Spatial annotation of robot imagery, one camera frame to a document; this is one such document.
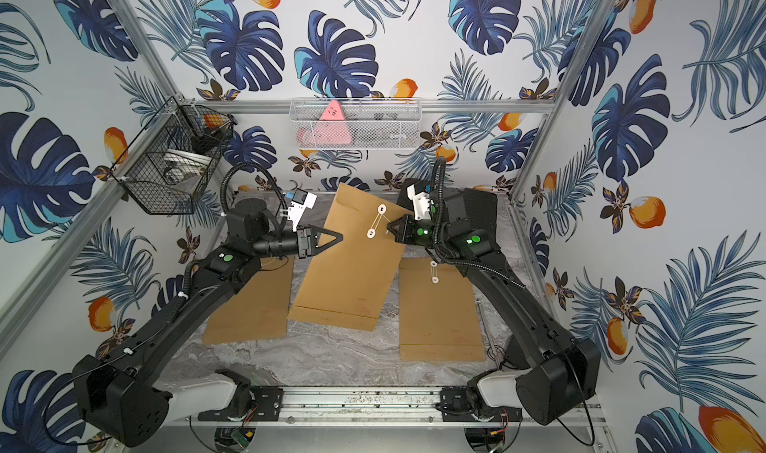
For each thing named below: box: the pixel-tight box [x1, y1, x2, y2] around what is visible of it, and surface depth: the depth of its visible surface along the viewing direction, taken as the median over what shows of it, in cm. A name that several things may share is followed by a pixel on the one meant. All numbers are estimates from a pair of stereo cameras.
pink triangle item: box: [297, 99, 353, 146], surface depth 92 cm
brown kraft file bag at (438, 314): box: [398, 257, 486, 363], surface depth 90 cm
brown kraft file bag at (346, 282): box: [287, 183, 406, 332], surface depth 69 cm
